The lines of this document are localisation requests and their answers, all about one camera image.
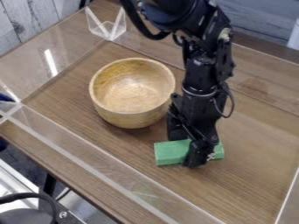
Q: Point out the green rectangular block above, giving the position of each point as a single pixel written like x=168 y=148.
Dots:
x=170 y=153

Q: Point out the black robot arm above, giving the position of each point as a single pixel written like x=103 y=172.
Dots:
x=200 y=30

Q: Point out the clear acrylic back wall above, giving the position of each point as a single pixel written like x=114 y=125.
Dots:
x=263 y=76

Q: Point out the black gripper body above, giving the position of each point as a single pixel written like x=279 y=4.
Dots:
x=200 y=108

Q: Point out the clear acrylic wall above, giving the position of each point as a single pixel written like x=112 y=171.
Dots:
x=263 y=76
x=77 y=146

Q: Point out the light brown wooden bowl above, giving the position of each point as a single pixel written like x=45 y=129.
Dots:
x=130 y=91

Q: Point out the clear acrylic front wall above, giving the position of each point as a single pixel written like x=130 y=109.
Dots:
x=77 y=146

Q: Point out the clear acrylic corner bracket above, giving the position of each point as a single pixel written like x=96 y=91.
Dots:
x=107 y=30

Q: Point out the black metal table leg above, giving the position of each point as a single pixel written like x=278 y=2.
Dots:
x=49 y=185

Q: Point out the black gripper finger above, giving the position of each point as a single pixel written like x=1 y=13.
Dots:
x=175 y=130
x=199 y=152

